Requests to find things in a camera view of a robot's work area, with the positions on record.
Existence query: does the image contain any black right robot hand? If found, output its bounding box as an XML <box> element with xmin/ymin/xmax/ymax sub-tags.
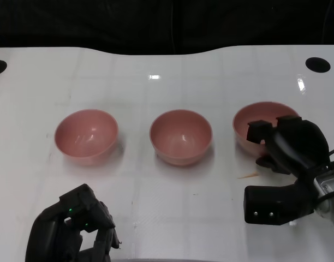
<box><xmin>246</xmin><ymin>115</ymin><xmax>331</xmax><ymax>180</ymax></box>

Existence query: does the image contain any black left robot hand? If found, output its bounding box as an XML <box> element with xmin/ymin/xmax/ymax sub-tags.
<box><xmin>25</xmin><ymin>183</ymin><xmax>122</xmax><ymax>262</ymax></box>

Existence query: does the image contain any pink plastic bowl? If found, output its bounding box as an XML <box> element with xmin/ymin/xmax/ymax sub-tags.
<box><xmin>149</xmin><ymin>109</ymin><xmax>213</xmax><ymax>166</ymax></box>
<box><xmin>54</xmin><ymin>109</ymin><xmax>119</xmax><ymax>166</ymax></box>
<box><xmin>232</xmin><ymin>101</ymin><xmax>300</xmax><ymax>158</ymax></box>

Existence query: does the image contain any black backdrop cloth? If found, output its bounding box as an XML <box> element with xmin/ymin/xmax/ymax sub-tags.
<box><xmin>0</xmin><ymin>0</ymin><xmax>334</xmax><ymax>55</ymax></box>

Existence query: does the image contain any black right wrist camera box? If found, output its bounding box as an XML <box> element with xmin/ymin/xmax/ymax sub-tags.
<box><xmin>243</xmin><ymin>181</ymin><xmax>319</xmax><ymax>226</ymax></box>

